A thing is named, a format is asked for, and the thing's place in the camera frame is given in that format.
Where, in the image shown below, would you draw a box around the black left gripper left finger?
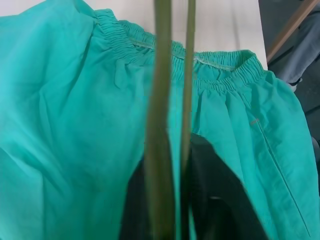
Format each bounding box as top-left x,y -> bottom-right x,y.
120,162 -> 154,240

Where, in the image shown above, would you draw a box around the person's leg in grey trousers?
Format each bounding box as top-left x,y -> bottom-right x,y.
279,0 -> 320,87

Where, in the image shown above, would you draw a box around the teal green elastic-waist shorts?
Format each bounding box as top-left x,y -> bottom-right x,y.
0,0 -> 320,240

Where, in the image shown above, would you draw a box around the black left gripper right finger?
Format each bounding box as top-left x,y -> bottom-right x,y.
186,133 -> 270,240

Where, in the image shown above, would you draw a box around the brown wooden bar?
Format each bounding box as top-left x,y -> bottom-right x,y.
265,0 -> 320,64

